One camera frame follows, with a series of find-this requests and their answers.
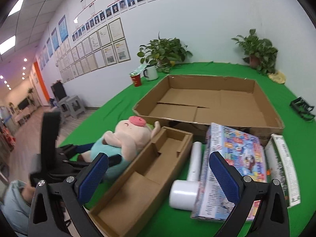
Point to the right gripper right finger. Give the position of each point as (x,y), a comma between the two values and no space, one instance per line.
(271,218)

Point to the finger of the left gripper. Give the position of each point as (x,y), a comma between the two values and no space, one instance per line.
(114,163)
(70,150)

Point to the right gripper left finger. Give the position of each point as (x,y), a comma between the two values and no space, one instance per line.
(53,197)

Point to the pink pig plush toy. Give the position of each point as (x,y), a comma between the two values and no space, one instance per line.
(127,140)

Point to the narrow cardboard divider tray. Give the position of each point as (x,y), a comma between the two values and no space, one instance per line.
(128,205)

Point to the white green long box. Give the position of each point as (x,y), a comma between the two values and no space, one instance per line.
(280,166)

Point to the white hair dryer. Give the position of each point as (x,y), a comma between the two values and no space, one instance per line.
(183,193)

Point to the person's left hand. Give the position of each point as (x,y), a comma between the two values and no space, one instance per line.
(28,193)

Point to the grey plastic stool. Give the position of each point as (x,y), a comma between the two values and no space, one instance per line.
(64,109)
(75,105)

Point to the black monitor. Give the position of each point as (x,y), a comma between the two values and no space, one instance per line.
(58,90)

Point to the red paper cup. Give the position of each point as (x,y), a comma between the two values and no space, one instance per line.
(136,78)

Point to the large shallow cardboard box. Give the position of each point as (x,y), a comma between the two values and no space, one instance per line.
(192,102)

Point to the white enamel mug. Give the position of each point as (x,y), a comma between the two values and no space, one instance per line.
(150,73)

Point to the framed certificate lower right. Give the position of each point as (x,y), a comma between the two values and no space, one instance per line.
(122,51)

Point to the framed certificate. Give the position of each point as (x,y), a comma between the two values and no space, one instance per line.
(122,51)
(116,30)

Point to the left potted green plant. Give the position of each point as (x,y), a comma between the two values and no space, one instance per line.
(163,53)

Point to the potted green plant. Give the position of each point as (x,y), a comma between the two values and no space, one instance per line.
(259,54)
(163,53)

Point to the black folding stand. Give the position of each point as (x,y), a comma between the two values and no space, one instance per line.
(303,109)

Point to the framed certificate upper right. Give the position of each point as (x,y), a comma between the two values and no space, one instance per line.
(116,30)

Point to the yellow cloth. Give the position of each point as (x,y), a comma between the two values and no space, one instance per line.
(277,77)

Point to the right potted green plant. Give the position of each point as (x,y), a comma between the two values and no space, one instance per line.
(259,54)

